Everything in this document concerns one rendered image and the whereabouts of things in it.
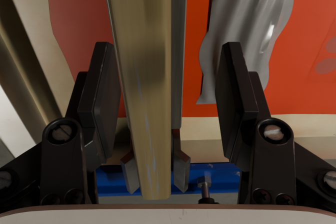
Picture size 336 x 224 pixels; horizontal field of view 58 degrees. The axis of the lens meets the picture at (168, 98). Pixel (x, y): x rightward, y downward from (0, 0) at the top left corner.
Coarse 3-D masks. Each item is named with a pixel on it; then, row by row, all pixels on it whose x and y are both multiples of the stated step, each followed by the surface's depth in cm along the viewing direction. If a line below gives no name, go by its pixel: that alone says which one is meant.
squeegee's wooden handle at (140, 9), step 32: (128, 0) 14; (160, 0) 14; (128, 32) 15; (160, 32) 15; (128, 64) 17; (160, 64) 17; (128, 96) 19; (160, 96) 19; (160, 128) 21; (160, 160) 24; (160, 192) 29
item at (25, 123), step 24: (0, 48) 27; (0, 72) 27; (0, 96) 29; (24, 96) 32; (0, 120) 31; (24, 120) 32; (24, 144) 35; (120, 144) 40; (192, 144) 40; (216, 144) 40; (312, 144) 40
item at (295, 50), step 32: (64, 0) 25; (96, 0) 25; (192, 0) 25; (320, 0) 26; (64, 32) 28; (96, 32) 28; (192, 32) 28; (288, 32) 28; (320, 32) 28; (192, 64) 31; (288, 64) 31; (192, 96) 34; (288, 96) 35; (320, 96) 35
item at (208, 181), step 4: (204, 176) 39; (200, 180) 39; (204, 180) 38; (208, 180) 39; (200, 184) 39; (204, 184) 39; (208, 184) 39; (204, 188) 38; (208, 188) 39; (204, 192) 38; (208, 192) 38; (204, 196) 38; (208, 196) 38; (200, 200) 37; (204, 200) 37; (208, 200) 37; (212, 200) 37
